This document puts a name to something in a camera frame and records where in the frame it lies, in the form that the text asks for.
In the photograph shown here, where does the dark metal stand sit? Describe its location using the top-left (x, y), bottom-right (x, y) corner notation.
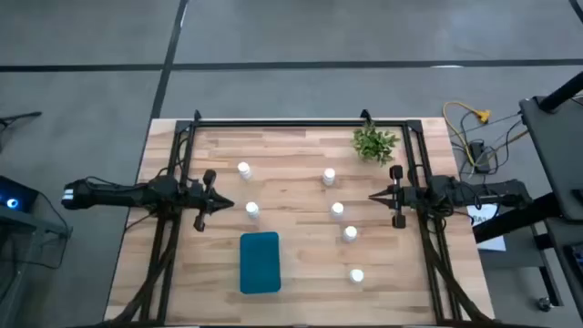
top-left (0, 211), bottom-right (74, 328)

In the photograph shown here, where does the black stand leg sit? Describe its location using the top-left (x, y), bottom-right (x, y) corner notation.
top-left (0, 110), bottom-right (44, 138)

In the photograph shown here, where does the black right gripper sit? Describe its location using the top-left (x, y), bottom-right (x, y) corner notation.
top-left (367, 165), bottom-right (421, 231)

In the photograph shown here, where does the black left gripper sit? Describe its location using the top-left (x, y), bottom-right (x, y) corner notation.
top-left (188, 169), bottom-right (235, 233)

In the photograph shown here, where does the computer with blue light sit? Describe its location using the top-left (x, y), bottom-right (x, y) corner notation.
top-left (0, 175), bottom-right (40, 214)

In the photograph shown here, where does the yellow extension cable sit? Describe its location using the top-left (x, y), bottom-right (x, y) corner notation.
top-left (442, 100), bottom-right (492, 168)

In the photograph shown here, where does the small green artificial plant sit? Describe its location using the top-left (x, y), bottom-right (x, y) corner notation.
top-left (350, 120), bottom-right (402, 168)

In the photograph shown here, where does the teal plastic basket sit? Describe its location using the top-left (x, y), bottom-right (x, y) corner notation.
top-left (240, 231), bottom-right (282, 295)

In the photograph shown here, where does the black aluminium frame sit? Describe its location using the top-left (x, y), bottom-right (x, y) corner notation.
top-left (107, 108), bottom-right (493, 328)

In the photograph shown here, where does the black equipment cart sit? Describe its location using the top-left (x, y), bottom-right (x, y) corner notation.
top-left (472, 70), bottom-right (583, 328)

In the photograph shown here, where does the white paper sheet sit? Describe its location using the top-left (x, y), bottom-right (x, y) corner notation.
top-left (465, 202), bottom-right (507, 252)

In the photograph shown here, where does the black power strip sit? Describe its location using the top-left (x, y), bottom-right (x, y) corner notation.
top-left (469, 140), bottom-right (492, 174)

